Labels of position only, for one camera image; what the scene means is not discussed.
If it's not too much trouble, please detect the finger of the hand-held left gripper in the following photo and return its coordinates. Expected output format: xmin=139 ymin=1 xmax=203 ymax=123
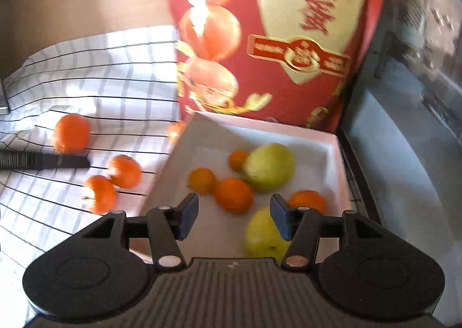
xmin=0 ymin=150 xmax=91 ymax=170

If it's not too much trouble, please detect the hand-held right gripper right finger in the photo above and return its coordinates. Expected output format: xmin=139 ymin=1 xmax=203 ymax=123
xmin=271 ymin=194 xmax=385 ymax=273

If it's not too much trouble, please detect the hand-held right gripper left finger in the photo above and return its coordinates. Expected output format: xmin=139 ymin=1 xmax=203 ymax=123
xmin=83 ymin=192 xmax=200 ymax=273

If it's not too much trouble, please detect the green pear front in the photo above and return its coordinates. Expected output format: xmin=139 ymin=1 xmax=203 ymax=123
xmin=245 ymin=206 xmax=293 ymax=257

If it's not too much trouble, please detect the small mandarin orange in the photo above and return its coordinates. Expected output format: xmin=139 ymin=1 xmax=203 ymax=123
xmin=228 ymin=150 xmax=250 ymax=171
xmin=189 ymin=168 xmax=217 ymax=195

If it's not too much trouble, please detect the large orange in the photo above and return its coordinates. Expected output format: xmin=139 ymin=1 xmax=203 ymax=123
xmin=51 ymin=113 xmax=91 ymax=154

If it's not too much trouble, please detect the pink cardboard box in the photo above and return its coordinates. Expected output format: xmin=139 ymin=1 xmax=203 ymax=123
xmin=128 ymin=110 xmax=379 ymax=267

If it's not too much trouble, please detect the computer monitor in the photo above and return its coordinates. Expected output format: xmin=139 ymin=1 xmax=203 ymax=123
xmin=0 ymin=77 xmax=11 ymax=115

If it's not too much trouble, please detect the white black checked cloth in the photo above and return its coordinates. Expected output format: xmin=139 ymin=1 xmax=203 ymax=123
xmin=0 ymin=25 xmax=188 ymax=328

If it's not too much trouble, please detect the glass panel computer case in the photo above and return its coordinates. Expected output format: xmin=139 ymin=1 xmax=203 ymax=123
xmin=337 ymin=0 xmax=462 ymax=328

